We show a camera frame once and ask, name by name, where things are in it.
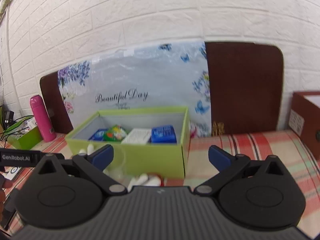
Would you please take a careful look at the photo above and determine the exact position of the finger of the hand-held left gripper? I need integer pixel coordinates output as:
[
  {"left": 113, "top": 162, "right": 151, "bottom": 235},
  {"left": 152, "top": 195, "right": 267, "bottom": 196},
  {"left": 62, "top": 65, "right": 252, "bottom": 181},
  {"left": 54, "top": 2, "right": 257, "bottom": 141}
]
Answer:
[{"left": 0, "top": 148, "right": 42, "bottom": 167}]

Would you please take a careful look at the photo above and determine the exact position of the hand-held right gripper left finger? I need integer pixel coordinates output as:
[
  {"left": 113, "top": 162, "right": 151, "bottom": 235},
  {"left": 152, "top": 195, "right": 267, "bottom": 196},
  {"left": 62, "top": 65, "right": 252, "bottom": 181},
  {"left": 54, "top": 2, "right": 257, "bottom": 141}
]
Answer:
[{"left": 34, "top": 144, "right": 128, "bottom": 196}]

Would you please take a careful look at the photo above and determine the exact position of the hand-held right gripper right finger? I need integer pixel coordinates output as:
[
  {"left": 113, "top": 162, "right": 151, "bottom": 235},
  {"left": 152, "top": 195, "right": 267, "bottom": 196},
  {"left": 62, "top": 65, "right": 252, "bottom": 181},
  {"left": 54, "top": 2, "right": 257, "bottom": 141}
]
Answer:
[{"left": 194, "top": 145, "right": 291, "bottom": 196}]

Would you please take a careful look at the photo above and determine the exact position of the light green cardboard box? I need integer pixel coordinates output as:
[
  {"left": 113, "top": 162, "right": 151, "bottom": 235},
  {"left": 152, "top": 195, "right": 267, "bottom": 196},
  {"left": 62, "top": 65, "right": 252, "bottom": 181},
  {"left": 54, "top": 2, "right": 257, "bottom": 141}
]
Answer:
[{"left": 65, "top": 106, "right": 191, "bottom": 179}]

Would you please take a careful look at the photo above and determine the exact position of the person's left hand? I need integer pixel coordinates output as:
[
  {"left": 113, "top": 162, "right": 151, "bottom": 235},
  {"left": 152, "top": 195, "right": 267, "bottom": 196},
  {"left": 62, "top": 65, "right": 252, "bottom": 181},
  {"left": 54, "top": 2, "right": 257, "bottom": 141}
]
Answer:
[{"left": 0, "top": 174, "right": 13, "bottom": 213}]

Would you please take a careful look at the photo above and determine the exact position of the clear plastic cup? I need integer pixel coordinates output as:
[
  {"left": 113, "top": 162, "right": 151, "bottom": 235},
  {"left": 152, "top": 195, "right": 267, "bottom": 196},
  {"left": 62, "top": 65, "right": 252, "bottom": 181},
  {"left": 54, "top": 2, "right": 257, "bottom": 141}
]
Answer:
[{"left": 110, "top": 144, "right": 132, "bottom": 178}]

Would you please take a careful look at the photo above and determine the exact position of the small green open box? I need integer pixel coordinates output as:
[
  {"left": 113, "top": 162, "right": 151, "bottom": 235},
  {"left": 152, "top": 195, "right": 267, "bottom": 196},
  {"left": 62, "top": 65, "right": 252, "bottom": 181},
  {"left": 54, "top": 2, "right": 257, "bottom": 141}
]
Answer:
[{"left": 7, "top": 125, "right": 43, "bottom": 151}]

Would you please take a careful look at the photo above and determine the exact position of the blue foil packet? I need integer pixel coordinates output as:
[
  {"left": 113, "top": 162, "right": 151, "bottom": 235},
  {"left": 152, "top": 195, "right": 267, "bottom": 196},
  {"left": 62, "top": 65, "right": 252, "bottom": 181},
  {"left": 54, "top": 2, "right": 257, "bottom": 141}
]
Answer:
[{"left": 88, "top": 129, "right": 108, "bottom": 141}]

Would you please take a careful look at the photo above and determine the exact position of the colourful green packet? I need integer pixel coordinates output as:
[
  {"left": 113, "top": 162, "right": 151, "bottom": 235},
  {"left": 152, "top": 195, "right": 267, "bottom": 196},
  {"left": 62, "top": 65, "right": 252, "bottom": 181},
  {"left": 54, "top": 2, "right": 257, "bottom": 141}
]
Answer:
[{"left": 103, "top": 125, "right": 128, "bottom": 142}]

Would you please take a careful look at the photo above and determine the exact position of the white printed carton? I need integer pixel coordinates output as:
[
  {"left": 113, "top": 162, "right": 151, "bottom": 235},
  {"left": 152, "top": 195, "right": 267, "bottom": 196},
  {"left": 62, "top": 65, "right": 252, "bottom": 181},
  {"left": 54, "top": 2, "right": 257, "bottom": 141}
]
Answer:
[{"left": 121, "top": 128, "right": 152, "bottom": 144}]

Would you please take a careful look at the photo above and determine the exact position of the pink thermos bottle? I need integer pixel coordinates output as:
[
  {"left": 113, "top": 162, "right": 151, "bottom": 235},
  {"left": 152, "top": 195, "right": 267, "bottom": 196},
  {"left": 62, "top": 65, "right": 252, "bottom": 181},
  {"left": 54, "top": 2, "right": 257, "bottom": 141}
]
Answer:
[{"left": 30, "top": 95, "right": 57, "bottom": 142}]

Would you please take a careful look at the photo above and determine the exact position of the black charger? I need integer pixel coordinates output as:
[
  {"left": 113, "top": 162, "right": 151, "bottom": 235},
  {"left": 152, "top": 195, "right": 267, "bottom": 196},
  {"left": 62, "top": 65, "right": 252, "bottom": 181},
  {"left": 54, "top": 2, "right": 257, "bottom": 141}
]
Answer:
[{"left": 4, "top": 109, "right": 15, "bottom": 125}]

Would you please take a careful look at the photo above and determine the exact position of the plaid bedsheet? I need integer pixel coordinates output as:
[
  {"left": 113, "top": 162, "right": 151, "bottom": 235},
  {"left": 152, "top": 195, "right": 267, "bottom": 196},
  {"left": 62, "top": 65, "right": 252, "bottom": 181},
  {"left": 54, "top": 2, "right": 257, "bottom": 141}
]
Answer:
[{"left": 0, "top": 129, "right": 320, "bottom": 232}]

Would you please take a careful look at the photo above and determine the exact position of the blue printed carton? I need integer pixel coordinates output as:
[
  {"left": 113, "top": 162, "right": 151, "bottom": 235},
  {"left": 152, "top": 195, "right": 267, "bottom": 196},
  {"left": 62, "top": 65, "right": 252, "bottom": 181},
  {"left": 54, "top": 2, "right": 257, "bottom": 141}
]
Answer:
[{"left": 150, "top": 125, "right": 178, "bottom": 144}]

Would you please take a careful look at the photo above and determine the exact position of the brown wooden headboard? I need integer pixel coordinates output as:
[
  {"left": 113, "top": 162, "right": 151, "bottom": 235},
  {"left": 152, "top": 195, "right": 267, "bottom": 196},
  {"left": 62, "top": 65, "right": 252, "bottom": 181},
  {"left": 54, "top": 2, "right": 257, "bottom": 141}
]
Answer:
[{"left": 39, "top": 41, "right": 284, "bottom": 134}]

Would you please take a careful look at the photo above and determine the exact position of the brown cardboard box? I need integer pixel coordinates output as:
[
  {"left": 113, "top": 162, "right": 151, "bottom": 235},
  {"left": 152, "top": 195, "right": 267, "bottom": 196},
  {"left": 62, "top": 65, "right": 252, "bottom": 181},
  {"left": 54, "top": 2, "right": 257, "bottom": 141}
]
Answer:
[{"left": 288, "top": 91, "right": 320, "bottom": 161}]

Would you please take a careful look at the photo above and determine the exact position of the floral clear plastic bag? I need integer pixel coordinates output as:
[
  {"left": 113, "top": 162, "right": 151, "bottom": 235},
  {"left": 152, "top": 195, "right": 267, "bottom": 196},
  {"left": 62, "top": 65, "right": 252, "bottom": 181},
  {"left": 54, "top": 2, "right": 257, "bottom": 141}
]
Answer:
[{"left": 58, "top": 41, "right": 213, "bottom": 139}]

